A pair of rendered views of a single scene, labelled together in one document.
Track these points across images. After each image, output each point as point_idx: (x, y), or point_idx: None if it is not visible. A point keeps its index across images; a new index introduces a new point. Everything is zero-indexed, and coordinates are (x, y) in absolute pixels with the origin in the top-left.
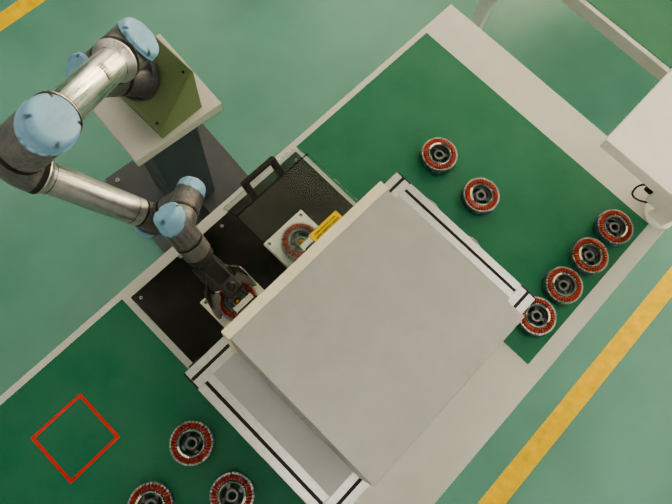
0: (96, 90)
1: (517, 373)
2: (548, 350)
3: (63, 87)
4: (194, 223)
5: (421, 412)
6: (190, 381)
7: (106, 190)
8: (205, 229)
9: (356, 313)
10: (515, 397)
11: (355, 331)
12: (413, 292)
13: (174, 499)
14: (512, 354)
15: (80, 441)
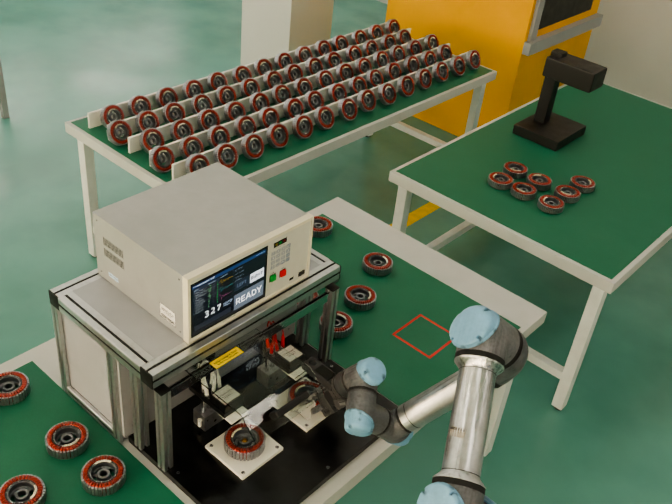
0: (455, 401)
1: (45, 355)
2: (6, 369)
3: (480, 379)
4: (349, 378)
5: (182, 181)
6: (335, 262)
7: (433, 391)
8: (345, 471)
9: (219, 219)
10: (54, 341)
11: (221, 212)
12: (174, 225)
13: (344, 301)
14: (44, 368)
15: (420, 333)
